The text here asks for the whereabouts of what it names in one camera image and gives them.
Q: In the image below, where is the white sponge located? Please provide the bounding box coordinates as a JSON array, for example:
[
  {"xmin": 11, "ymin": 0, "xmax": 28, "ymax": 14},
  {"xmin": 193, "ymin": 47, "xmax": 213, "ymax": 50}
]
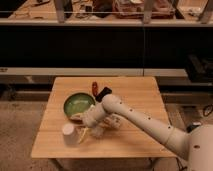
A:
[{"xmin": 90, "ymin": 126, "xmax": 105, "ymax": 139}]

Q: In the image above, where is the wooden table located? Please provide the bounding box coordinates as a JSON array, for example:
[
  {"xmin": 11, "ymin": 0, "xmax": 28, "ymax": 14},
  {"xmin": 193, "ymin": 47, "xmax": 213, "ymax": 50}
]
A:
[{"xmin": 31, "ymin": 77, "xmax": 173, "ymax": 158}]

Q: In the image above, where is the white ceramic cup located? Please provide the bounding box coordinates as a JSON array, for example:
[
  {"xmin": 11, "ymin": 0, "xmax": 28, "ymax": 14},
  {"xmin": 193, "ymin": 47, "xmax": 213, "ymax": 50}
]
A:
[{"xmin": 62, "ymin": 123, "xmax": 78, "ymax": 145}]

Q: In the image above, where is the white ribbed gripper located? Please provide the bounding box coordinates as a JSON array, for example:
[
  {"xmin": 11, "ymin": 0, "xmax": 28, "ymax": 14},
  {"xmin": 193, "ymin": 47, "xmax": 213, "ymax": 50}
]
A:
[{"xmin": 70, "ymin": 105, "xmax": 107, "ymax": 144}]

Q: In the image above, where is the black smartphone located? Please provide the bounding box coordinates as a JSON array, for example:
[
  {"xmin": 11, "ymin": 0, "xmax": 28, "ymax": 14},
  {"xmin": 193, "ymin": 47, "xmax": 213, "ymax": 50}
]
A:
[{"xmin": 95, "ymin": 87, "xmax": 112, "ymax": 102}]

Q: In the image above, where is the white snack box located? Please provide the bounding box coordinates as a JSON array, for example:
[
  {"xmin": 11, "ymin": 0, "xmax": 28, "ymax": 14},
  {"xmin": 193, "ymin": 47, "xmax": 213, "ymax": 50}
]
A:
[{"xmin": 104, "ymin": 115, "xmax": 121, "ymax": 129}]

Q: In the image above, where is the green ceramic bowl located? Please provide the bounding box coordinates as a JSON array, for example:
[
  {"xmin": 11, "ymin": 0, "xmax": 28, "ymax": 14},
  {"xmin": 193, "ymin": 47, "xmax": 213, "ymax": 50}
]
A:
[{"xmin": 63, "ymin": 92, "xmax": 95, "ymax": 121}]

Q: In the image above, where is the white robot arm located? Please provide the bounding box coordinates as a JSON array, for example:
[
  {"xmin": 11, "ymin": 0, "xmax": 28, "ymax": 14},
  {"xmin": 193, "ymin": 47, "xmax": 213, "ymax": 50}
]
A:
[{"xmin": 74, "ymin": 94, "xmax": 213, "ymax": 171}]

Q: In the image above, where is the black box on right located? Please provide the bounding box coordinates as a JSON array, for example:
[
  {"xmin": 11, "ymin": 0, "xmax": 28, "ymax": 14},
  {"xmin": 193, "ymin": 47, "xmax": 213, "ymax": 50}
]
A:
[{"xmin": 186, "ymin": 55, "xmax": 213, "ymax": 83}]

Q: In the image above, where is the red small bottle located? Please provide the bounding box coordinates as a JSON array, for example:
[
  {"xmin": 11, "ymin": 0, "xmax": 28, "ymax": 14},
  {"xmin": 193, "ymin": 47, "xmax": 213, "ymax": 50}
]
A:
[{"xmin": 92, "ymin": 82, "xmax": 98, "ymax": 96}]

